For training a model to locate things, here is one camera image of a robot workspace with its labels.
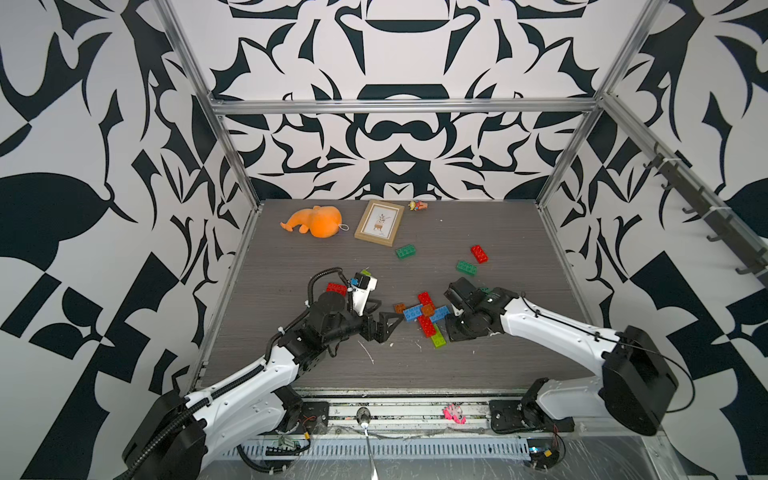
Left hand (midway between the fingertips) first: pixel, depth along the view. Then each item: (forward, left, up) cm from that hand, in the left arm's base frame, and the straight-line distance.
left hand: (389, 304), depth 76 cm
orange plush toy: (+36, +21, -8) cm, 42 cm away
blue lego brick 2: (+2, -15, -12) cm, 19 cm away
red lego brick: (+25, -33, -15) cm, 44 cm away
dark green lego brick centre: (+27, -8, -15) cm, 31 cm away
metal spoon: (-22, +7, -17) cm, 28 cm away
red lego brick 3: (-1, -11, -12) cm, 16 cm away
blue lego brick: (+3, -7, -13) cm, 15 cm away
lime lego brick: (-4, -14, -15) cm, 21 cm away
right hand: (-2, -16, -11) cm, 20 cm away
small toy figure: (+48, -13, -14) cm, 51 cm away
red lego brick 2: (+7, -11, -13) cm, 18 cm away
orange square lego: (+6, -4, -15) cm, 16 cm away
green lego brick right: (+20, -27, -16) cm, 37 cm away
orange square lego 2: (+3, -11, -11) cm, 16 cm away
